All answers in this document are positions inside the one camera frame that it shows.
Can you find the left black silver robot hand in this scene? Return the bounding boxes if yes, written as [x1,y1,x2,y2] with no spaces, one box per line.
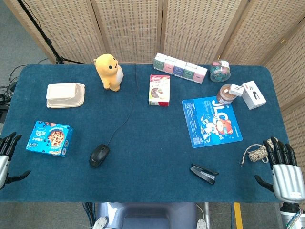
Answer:
[0,132,31,190]

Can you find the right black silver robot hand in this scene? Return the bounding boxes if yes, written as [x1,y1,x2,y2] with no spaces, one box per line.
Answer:
[254,136,305,204]

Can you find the black computer mouse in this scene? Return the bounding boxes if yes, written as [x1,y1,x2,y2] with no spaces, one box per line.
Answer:
[89,144,111,168]

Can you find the black mouse cable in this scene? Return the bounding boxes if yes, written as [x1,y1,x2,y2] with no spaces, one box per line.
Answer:
[104,63,140,146]

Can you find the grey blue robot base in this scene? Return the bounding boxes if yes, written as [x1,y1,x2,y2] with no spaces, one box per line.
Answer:
[95,202,198,229]

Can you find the blue printed mouse pad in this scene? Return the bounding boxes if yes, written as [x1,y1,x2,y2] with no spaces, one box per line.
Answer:
[182,96,243,149]

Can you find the ball of twine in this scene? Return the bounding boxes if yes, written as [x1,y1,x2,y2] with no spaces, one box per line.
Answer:
[239,139,275,166]

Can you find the blue cookie box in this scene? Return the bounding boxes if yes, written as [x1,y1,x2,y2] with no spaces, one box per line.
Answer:
[25,120,74,157]

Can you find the black stapler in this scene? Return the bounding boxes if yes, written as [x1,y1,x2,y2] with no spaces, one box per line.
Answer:
[189,163,219,185]

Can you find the metal table leg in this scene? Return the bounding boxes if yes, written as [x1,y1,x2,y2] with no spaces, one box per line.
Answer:
[204,202,211,229]

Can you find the white box with black print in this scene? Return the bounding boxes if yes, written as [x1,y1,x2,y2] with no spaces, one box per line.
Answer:
[241,80,267,110]

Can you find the beige plastic lunch box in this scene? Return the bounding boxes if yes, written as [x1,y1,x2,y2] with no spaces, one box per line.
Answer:
[46,82,86,109]

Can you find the small white box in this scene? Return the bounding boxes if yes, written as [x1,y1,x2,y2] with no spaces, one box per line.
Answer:
[229,84,244,97]

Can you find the jar with brown contents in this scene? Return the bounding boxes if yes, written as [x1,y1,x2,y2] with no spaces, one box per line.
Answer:
[216,83,235,104]

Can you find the clear jar of binder clips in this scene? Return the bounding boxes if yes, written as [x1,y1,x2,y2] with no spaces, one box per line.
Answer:
[209,59,231,83]

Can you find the black tripod stand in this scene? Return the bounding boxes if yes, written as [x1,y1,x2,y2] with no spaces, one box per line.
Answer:
[16,0,84,65]

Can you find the yellow plush toy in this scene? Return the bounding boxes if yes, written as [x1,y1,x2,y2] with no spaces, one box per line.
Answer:
[93,53,124,92]

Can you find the blue table cloth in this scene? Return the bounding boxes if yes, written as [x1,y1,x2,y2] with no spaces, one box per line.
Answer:
[0,63,290,203]

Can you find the wrapped pastel tissue packs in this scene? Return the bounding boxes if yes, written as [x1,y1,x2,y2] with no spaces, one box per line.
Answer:
[152,52,208,85]

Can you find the red white snack box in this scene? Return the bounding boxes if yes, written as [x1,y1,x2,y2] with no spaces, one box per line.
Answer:
[148,74,171,106]

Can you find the wicker folding screen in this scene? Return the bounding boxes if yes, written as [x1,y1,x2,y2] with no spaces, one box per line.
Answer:
[3,0,305,153]

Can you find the black floor cables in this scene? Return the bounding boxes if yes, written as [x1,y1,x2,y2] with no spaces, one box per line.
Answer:
[0,58,50,122]

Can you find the cable bundle under table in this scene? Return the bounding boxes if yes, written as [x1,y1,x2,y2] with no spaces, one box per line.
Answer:
[82,202,96,229]

